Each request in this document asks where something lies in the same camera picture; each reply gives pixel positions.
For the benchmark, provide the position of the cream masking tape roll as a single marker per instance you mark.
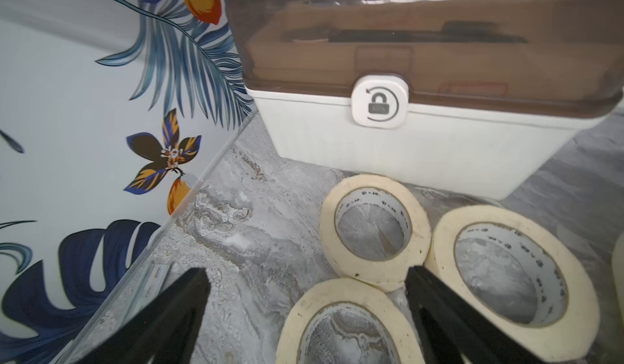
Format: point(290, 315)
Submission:
point(346, 321)
point(520, 277)
point(374, 229)

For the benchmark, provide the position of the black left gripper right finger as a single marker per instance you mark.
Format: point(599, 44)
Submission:
point(450, 330)

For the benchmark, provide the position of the brown lidded white toolbox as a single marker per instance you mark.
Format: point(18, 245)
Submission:
point(470, 96)

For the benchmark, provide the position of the aluminium strip on table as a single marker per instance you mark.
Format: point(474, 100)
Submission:
point(149, 285)

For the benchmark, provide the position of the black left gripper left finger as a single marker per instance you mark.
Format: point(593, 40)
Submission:
point(165, 331)

